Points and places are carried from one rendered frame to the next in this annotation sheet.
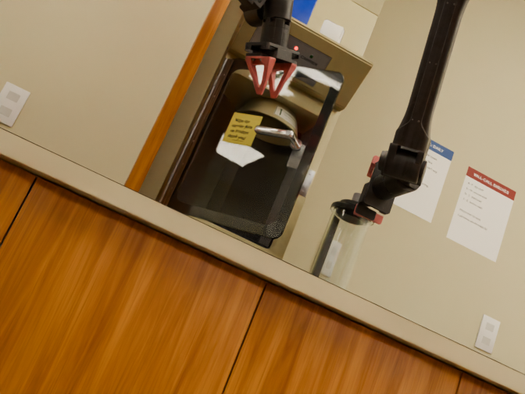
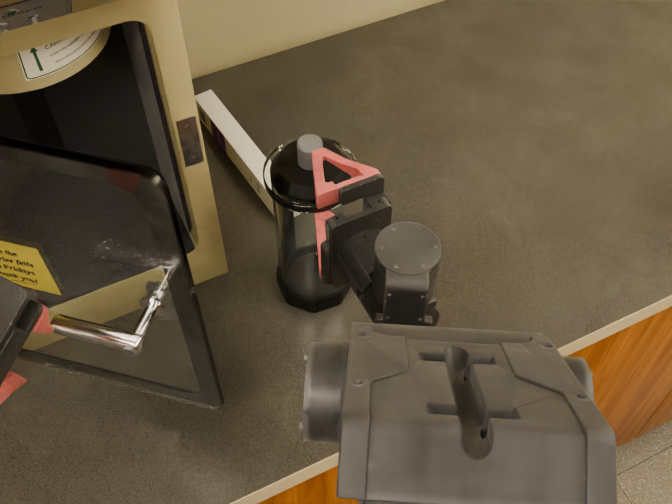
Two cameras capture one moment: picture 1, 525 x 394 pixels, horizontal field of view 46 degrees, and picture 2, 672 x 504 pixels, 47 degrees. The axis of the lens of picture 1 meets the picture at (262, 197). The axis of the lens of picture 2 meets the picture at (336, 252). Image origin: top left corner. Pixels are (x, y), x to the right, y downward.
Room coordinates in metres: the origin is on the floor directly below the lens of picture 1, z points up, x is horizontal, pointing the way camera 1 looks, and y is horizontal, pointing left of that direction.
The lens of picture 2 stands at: (0.80, -0.10, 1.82)
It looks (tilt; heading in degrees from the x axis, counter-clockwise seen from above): 53 degrees down; 346
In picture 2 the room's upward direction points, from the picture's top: straight up
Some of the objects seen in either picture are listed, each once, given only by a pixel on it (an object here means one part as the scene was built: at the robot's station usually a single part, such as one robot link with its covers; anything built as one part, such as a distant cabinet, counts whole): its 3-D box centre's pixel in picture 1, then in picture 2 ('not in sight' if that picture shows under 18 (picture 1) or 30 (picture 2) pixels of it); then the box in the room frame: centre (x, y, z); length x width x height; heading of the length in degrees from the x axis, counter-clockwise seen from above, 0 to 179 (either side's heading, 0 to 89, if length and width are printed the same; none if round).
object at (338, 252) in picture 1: (337, 252); (312, 227); (1.40, -0.21, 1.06); 0.11 x 0.11 x 0.21
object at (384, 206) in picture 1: (387, 185); (370, 262); (1.23, -0.24, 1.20); 0.07 x 0.07 x 0.10; 12
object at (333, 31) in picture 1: (328, 38); not in sight; (1.36, 0.00, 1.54); 0.05 x 0.05 x 0.06; 88
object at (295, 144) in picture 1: (277, 136); (107, 319); (1.22, 0.02, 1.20); 0.10 x 0.05 x 0.03; 61
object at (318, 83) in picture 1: (251, 141); (55, 282); (1.29, 0.07, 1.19); 0.30 x 0.01 x 0.40; 61
